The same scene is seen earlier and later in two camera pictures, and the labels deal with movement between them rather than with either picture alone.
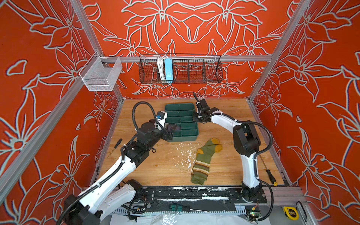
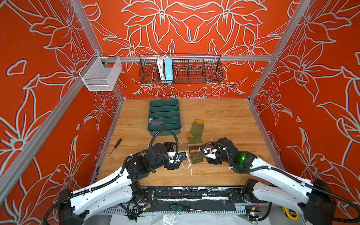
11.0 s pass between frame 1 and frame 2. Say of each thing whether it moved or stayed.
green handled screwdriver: stayed
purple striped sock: moved
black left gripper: moved
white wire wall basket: stayed
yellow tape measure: stayed
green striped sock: moved
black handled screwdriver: stayed
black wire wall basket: stayed
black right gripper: moved
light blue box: stayed
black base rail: stayed
